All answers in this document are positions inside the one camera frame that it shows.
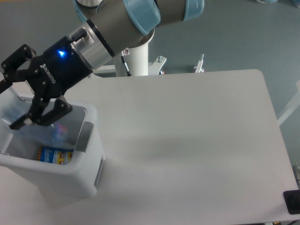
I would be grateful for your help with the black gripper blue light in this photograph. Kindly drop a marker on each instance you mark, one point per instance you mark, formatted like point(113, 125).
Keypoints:
point(58, 70)

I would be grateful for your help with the clear plastic water bottle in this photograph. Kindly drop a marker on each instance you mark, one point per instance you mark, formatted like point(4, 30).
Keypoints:
point(54, 135)

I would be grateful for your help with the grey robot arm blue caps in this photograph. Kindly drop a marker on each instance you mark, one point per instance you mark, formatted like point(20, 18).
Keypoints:
point(116, 25)

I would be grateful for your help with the white plastic trash can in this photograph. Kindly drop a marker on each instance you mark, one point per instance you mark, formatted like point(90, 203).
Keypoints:
point(80, 176)

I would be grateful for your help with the blue snack package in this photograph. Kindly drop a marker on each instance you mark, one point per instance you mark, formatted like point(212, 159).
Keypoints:
point(54, 155)

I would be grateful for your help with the black device at table edge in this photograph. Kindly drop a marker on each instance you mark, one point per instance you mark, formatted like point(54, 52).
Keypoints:
point(292, 200)

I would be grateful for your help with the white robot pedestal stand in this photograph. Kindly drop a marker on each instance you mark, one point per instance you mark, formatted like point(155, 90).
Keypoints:
point(134, 61)

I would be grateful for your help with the white frame leg at right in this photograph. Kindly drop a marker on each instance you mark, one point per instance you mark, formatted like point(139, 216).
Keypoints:
point(290, 107)

